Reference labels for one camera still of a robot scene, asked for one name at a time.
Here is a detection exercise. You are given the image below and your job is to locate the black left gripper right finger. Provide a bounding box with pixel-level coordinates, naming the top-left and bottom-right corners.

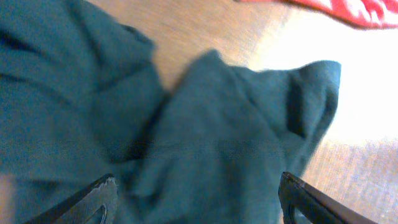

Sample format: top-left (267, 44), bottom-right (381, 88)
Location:
top-left (278, 172), bottom-right (376, 224)

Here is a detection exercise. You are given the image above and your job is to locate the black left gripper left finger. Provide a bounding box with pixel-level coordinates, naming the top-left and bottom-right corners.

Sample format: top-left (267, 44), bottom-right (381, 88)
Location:
top-left (27, 174), bottom-right (118, 224)

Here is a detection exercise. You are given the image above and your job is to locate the dark green t-shirt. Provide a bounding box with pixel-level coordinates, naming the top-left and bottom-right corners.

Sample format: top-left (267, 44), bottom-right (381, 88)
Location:
top-left (1, 1), bottom-right (341, 223)

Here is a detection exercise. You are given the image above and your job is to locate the red printed t-shirt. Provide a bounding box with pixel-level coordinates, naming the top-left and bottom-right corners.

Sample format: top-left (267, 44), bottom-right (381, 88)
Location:
top-left (233, 0), bottom-right (398, 30)

